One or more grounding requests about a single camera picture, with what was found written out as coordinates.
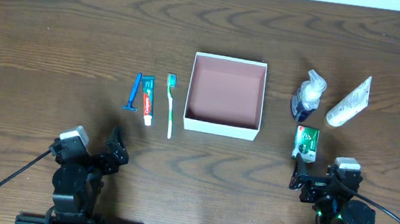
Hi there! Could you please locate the blue disposable razor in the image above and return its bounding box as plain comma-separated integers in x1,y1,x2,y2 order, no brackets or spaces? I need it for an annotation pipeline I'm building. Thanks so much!
121,73,143,112

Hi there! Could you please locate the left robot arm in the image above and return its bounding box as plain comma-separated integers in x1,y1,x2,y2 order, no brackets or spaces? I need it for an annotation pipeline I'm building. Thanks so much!
49,125,129,220

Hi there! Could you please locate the green red toothpaste tube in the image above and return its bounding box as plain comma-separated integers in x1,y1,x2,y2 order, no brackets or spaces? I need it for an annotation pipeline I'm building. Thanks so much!
142,75,155,126

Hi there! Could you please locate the white lotion tube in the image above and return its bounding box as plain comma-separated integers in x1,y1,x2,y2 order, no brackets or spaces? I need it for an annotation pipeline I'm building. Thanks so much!
326,76,373,127

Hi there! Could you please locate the white open cardboard box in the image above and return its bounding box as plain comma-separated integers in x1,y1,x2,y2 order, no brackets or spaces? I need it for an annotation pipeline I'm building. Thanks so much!
183,52,268,140

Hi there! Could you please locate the green soap bar box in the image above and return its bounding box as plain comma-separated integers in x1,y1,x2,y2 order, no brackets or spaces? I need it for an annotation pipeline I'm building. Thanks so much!
291,125,320,163

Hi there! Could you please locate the green white toothbrush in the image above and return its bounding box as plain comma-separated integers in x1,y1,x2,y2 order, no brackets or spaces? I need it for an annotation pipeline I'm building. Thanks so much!
166,73,177,140

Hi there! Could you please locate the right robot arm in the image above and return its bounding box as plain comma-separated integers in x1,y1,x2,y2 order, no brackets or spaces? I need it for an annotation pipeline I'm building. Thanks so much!
289,154,376,224

